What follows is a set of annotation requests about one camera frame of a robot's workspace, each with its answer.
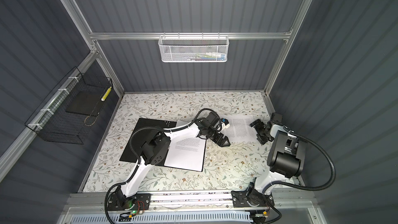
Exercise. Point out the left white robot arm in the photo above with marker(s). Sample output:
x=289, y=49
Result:
x=124, y=195

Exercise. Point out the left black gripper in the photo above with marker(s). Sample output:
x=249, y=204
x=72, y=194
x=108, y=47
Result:
x=222, y=144

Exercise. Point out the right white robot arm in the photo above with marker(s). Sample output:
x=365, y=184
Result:
x=285, y=159

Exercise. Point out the pens in white basket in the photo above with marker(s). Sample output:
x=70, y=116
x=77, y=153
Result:
x=208, y=56

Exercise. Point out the grey folder with black inside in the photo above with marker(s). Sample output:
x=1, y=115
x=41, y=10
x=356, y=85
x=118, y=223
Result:
x=143, y=138

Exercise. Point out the printed sheet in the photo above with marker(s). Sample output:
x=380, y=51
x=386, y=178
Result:
x=186, y=150
x=240, y=130

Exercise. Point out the floral table mat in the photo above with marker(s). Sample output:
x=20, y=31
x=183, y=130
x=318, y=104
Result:
x=224, y=168

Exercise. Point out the black pad in basket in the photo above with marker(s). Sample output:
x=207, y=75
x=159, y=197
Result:
x=86, y=103

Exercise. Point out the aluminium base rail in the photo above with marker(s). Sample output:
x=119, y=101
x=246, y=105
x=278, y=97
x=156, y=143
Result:
x=200, y=200

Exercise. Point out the yellow marker in black basket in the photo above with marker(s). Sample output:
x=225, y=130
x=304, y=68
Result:
x=106, y=94

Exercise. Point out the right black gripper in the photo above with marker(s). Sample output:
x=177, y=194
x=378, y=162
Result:
x=264, y=140

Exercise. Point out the black wire basket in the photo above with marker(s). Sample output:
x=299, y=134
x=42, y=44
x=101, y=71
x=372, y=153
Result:
x=68, y=116

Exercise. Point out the white wire basket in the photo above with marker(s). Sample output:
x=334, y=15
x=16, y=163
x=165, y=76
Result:
x=173, y=50

